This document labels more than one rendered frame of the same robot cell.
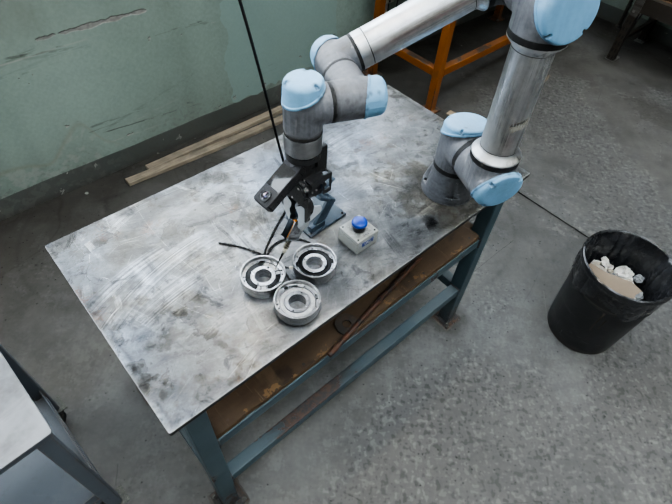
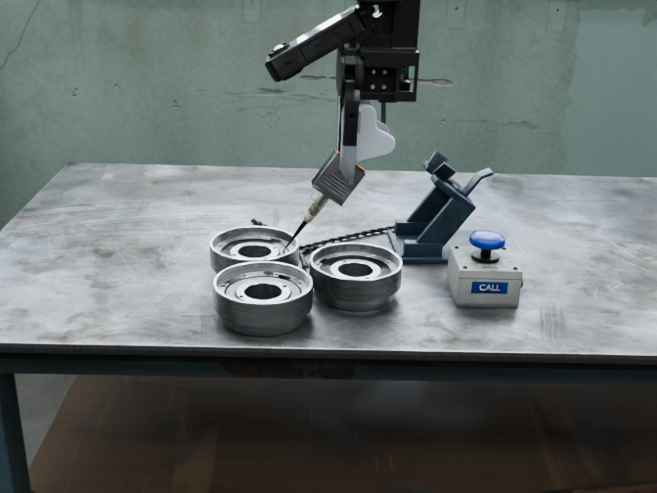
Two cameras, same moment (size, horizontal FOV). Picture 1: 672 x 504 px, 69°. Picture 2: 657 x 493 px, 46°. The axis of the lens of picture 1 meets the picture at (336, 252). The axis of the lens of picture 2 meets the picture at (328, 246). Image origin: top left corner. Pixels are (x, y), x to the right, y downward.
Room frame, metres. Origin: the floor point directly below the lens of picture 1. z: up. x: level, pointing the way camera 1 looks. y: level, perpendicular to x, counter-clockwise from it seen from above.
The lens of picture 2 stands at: (0.12, -0.48, 1.20)
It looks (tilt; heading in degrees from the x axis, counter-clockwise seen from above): 23 degrees down; 43
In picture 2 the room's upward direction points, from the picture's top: 2 degrees clockwise
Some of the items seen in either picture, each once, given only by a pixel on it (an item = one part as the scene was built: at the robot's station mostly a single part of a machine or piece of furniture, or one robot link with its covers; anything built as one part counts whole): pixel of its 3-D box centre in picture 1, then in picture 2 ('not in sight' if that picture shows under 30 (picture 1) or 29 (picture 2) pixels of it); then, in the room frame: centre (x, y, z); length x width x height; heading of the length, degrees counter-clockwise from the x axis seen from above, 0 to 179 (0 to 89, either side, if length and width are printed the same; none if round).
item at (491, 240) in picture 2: (358, 227); (485, 253); (0.83, -0.05, 0.85); 0.04 x 0.04 x 0.05
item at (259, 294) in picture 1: (263, 277); (254, 257); (0.68, 0.16, 0.82); 0.10 x 0.10 x 0.04
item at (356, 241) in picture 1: (359, 233); (488, 274); (0.84, -0.06, 0.82); 0.08 x 0.07 x 0.05; 135
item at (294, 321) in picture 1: (297, 303); (263, 298); (0.61, 0.08, 0.82); 0.10 x 0.10 x 0.04
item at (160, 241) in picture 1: (312, 208); (448, 245); (0.95, 0.07, 0.79); 1.20 x 0.60 x 0.02; 135
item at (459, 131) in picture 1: (463, 142); not in sight; (1.06, -0.31, 0.97); 0.13 x 0.12 x 0.14; 22
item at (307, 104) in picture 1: (304, 105); not in sight; (0.77, 0.08, 1.23); 0.09 x 0.08 x 0.11; 112
